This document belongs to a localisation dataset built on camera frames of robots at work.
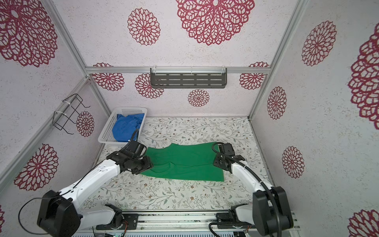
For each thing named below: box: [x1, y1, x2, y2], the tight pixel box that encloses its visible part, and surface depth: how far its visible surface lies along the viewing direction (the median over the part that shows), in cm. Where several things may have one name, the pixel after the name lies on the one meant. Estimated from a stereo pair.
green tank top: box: [141, 142, 225, 182], surface depth 94 cm
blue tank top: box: [112, 113, 145, 142], surface depth 111 cm
